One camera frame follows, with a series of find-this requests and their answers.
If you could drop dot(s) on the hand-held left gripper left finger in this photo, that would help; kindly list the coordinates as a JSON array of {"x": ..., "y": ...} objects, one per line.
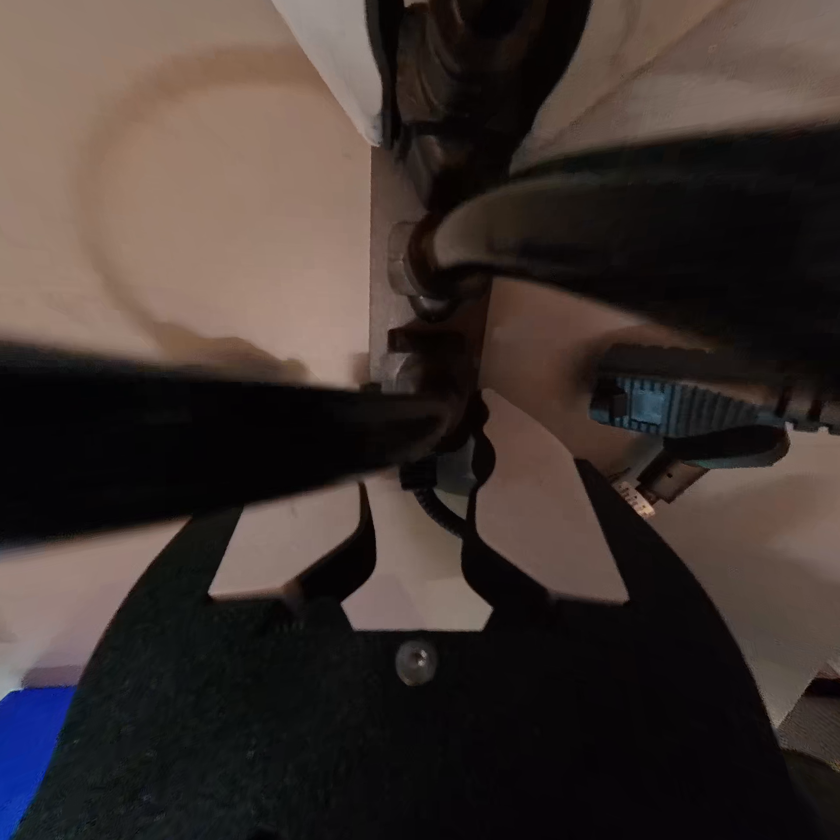
[{"x": 275, "y": 551}]

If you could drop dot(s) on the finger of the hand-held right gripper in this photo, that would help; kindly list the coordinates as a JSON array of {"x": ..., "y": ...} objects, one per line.
[
  {"x": 328, "y": 59},
  {"x": 518, "y": 65}
]

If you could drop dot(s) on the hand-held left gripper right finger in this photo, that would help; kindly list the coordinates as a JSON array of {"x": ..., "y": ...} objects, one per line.
[{"x": 544, "y": 538}]

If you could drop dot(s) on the blue plastic bin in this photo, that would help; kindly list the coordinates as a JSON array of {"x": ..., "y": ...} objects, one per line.
[{"x": 26, "y": 754}]

